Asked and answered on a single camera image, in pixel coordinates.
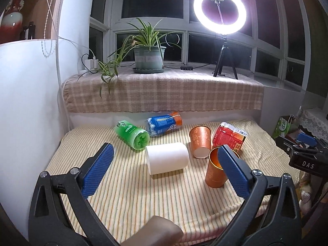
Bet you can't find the white cabinet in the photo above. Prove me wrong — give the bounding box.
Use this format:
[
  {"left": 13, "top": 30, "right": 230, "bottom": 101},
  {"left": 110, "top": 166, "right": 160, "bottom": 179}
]
[{"left": 0, "top": 38, "right": 63, "bottom": 239}]

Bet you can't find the white cable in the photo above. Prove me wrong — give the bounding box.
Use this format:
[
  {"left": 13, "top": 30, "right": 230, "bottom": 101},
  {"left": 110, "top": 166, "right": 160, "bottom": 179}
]
[{"left": 38, "top": 0, "right": 90, "bottom": 131}]

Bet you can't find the blue bottle with orange cap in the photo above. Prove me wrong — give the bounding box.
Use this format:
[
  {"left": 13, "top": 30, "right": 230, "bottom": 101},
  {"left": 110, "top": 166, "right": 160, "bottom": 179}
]
[{"left": 145, "top": 111, "right": 183, "bottom": 137}]

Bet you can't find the green labelled bottle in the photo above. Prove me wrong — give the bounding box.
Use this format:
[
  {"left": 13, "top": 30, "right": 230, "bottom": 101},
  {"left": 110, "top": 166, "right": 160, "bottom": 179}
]
[{"left": 114, "top": 120, "right": 150, "bottom": 151}]

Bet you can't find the black tripod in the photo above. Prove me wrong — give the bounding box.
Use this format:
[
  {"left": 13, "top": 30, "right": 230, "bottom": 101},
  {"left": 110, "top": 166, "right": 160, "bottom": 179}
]
[{"left": 213, "top": 33, "right": 239, "bottom": 80}]

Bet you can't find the green box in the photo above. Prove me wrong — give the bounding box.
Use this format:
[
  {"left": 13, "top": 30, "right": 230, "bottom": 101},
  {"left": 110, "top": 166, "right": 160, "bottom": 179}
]
[{"left": 272, "top": 116, "right": 295, "bottom": 139}]

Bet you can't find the green plant saucer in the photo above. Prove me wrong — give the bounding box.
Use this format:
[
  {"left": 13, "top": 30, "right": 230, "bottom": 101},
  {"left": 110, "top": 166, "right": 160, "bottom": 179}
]
[{"left": 132, "top": 66, "right": 166, "bottom": 74}]

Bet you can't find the red printed paper cup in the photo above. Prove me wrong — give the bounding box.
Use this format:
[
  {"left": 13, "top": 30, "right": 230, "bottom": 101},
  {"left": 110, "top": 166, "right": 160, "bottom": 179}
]
[{"left": 211, "top": 122, "right": 248, "bottom": 155}]

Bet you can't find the potted spider plant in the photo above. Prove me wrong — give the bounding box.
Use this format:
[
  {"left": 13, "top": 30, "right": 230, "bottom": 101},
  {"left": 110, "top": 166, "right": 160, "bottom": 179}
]
[{"left": 77, "top": 18, "right": 182, "bottom": 98}]

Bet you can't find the white plug charger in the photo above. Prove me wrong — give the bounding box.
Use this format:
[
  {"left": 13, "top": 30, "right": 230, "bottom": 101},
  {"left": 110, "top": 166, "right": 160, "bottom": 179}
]
[{"left": 84, "top": 55, "right": 99, "bottom": 69}]

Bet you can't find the checked cloth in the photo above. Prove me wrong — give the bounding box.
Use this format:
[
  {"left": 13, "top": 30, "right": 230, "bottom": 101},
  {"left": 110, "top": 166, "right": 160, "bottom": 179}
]
[{"left": 63, "top": 65, "right": 264, "bottom": 114}]

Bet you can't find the ring light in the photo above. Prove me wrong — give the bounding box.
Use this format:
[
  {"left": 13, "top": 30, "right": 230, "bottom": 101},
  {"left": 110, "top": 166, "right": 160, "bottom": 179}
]
[{"left": 193, "top": 0, "right": 247, "bottom": 34}]

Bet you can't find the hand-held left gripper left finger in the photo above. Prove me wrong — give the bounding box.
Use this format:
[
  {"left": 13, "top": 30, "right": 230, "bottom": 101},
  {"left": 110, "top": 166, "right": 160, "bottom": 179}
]
[{"left": 28, "top": 142, "right": 116, "bottom": 246}]

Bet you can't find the brown rounded object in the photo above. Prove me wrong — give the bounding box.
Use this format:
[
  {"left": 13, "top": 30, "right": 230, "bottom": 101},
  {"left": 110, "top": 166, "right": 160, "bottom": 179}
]
[{"left": 120, "top": 216, "right": 184, "bottom": 246}]

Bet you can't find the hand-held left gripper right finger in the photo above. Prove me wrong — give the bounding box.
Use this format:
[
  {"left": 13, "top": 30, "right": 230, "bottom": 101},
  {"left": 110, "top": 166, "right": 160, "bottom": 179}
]
[{"left": 212, "top": 145, "right": 303, "bottom": 246}]

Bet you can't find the orange cup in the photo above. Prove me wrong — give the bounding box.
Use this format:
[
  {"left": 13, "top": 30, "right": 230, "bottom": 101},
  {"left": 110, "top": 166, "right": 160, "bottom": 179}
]
[
  {"left": 205, "top": 147, "right": 241, "bottom": 189},
  {"left": 189, "top": 125, "right": 212, "bottom": 159}
]

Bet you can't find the red and white vase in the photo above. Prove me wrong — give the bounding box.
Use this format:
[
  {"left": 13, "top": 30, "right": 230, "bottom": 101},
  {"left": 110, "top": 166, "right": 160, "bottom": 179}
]
[{"left": 0, "top": 0, "right": 30, "bottom": 44}]

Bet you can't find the white bead cord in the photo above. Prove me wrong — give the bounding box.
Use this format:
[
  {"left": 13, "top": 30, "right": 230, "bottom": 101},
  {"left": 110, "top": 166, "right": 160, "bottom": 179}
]
[{"left": 40, "top": 0, "right": 63, "bottom": 57}]

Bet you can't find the white window frame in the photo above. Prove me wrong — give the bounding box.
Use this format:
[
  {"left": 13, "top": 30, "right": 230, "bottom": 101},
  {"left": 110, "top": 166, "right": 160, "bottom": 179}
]
[{"left": 90, "top": 0, "right": 309, "bottom": 88}]

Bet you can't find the striped cloth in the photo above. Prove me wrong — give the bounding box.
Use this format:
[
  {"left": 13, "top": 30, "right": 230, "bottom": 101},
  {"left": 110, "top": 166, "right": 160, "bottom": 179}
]
[{"left": 45, "top": 119, "right": 300, "bottom": 244}]

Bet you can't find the white cup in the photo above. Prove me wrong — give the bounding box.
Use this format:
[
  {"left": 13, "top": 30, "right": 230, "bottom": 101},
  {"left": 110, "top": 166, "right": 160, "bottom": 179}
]
[{"left": 145, "top": 142, "right": 189, "bottom": 176}]

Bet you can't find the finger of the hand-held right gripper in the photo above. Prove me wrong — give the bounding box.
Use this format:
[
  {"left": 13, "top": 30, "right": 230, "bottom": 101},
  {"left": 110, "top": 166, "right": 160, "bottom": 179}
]
[
  {"left": 275, "top": 135, "right": 299, "bottom": 157},
  {"left": 295, "top": 132, "right": 319, "bottom": 148}
]

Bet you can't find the black cable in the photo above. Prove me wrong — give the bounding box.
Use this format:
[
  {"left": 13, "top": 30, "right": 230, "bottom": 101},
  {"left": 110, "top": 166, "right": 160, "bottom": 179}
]
[{"left": 164, "top": 62, "right": 218, "bottom": 69}]

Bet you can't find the white lace cloth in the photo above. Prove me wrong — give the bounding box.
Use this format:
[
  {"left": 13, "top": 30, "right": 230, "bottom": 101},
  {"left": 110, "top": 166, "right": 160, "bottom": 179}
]
[{"left": 299, "top": 108, "right": 328, "bottom": 137}]

